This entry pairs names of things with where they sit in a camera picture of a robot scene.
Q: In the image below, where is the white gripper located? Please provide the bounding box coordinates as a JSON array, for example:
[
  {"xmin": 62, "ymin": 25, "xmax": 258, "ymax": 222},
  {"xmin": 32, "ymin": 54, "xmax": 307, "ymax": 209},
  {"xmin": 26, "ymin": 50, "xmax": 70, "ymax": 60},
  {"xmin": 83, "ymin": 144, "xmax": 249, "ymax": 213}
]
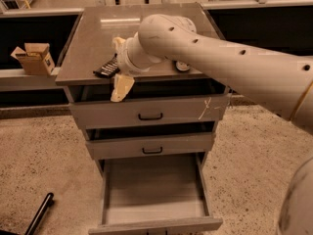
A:
[{"xmin": 111, "ymin": 36, "xmax": 151, "ymax": 103}]

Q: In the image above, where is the black rxbar chocolate wrapper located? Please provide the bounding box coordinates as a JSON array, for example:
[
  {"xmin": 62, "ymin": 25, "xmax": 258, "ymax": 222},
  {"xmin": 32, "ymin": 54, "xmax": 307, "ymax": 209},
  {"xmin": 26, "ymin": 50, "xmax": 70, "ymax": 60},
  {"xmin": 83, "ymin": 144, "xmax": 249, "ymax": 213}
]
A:
[{"xmin": 93, "ymin": 55, "xmax": 119, "ymax": 78}]

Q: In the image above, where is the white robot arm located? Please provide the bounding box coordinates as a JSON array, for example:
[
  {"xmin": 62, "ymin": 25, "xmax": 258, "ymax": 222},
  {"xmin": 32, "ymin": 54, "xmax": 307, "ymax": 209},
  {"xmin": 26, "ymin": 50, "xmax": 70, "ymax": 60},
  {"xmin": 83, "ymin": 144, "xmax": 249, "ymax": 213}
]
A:
[{"xmin": 112, "ymin": 14, "xmax": 313, "ymax": 134}]

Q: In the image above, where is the grey drawer cabinet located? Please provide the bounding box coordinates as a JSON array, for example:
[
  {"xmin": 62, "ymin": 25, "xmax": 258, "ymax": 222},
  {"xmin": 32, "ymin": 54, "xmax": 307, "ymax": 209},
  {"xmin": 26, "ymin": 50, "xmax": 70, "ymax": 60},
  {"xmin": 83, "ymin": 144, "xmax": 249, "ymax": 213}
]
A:
[{"xmin": 55, "ymin": 2, "xmax": 240, "ymax": 235}]

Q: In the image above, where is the top grey drawer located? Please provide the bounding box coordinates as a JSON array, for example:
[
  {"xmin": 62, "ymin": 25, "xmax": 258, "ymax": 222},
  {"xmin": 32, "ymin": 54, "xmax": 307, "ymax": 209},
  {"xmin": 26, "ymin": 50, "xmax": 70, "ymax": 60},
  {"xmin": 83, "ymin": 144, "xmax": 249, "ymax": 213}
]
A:
[{"xmin": 69, "ymin": 95, "xmax": 229, "ymax": 129}]

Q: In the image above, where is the grey drawer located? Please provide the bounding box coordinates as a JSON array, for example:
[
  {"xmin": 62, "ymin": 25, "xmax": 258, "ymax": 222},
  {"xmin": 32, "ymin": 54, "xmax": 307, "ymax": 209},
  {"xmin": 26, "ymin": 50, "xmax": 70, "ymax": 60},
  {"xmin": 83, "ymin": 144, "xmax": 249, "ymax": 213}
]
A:
[
  {"xmin": 88, "ymin": 154, "xmax": 222, "ymax": 235},
  {"xmin": 69, "ymin": 95, "xmax": 229, "ymax": 129},
  {"xmin": 86, "ymin": 132, "xmax": 215, "ymax": 160}
]

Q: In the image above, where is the middle grey drawer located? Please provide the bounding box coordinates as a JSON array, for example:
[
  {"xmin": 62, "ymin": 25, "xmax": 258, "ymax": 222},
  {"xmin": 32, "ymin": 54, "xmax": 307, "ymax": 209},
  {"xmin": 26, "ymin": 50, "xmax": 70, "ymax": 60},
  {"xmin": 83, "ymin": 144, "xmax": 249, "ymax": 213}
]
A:
[{"xmin": 86, "ymin": 132, "xmax": 215, "ymax": 160}]

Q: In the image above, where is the bottom grey drawer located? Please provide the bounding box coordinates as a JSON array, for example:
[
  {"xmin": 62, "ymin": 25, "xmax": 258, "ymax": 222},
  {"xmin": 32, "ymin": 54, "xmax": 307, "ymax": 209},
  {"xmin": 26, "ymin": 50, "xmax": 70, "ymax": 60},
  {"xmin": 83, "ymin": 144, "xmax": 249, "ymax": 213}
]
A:
[{"xmin": 88, "ymin": 154, "xmax": 222, "ymax": 235}]

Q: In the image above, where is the blue soda can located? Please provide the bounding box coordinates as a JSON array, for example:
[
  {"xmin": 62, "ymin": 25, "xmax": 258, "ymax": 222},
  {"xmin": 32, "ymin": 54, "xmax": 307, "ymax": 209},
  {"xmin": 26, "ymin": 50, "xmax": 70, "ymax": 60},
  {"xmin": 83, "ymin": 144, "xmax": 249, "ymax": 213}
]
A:
[{"xmin": 175, "ymin": 61, "xmax": 191, "ymax": 71}]

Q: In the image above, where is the small cardboard box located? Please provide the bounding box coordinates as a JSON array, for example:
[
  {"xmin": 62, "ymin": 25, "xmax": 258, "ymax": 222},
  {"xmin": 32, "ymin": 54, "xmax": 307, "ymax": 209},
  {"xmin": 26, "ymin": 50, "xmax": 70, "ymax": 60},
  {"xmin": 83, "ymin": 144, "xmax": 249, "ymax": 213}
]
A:
[{"xmin": 11, "ymin": 43, "xmax": 55, "ymax": 75}]

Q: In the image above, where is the black pole on floor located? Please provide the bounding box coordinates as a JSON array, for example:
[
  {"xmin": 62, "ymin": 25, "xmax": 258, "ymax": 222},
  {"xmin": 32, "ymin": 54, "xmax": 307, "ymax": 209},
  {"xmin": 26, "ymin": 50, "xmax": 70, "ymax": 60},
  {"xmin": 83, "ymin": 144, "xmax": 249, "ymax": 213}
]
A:
[{"xmin": 24, "ymin": 192, "xmax": 54, "ymax": 235}]

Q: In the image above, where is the grey ledge rail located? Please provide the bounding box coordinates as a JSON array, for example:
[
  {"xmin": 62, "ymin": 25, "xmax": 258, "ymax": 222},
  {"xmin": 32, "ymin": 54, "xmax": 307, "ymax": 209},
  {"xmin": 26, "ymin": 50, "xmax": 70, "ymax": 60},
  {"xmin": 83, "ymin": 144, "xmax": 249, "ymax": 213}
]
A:
[{"xmin": 0, "ymin": 68, "xmax": 60, "ymax": 92}]

